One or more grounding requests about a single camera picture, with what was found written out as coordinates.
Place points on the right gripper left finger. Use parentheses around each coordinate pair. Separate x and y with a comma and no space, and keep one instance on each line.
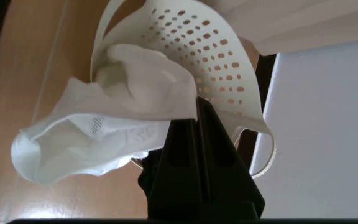
(176,174)

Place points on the white laundry basket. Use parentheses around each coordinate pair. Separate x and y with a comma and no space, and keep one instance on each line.
(250,105)

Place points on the white printed t-shirt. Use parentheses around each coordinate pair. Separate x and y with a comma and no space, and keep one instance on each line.
(104,140)

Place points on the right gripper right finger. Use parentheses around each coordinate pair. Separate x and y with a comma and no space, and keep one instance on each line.
(228,180)

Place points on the beige curtain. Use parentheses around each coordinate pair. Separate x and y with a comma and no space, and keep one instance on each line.
(291,25)

